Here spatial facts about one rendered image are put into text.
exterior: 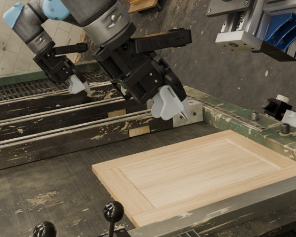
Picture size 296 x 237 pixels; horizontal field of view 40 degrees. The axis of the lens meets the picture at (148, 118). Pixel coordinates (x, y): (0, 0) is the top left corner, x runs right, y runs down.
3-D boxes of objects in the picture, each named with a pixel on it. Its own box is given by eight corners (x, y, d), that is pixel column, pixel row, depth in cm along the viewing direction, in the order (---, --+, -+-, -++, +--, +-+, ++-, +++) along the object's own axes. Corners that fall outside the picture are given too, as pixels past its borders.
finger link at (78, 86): (80, 102, 138) (62, 82, 134) (92, 90, 139) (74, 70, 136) (83, 103, 135) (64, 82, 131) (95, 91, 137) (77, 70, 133)
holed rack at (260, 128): (269, 130, 125) (269, 128, 124) (261, 132, 124) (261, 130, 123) (103, 58, 269) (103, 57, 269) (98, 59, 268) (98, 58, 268)
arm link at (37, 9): (74, 3, 123) (47, 27, 122) (66, 1, 133) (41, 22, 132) (58, -19, 119) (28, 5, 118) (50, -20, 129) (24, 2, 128)
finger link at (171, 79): (171, 101, 76) (144, 66, 72) (177, 95, 76) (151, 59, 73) (185, 103, 72) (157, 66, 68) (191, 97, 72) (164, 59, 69)
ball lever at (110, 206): (122, 248, 79) (128, 211, 69) (103, 254, 77) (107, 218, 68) (115, 231, 81) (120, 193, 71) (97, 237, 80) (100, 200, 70)
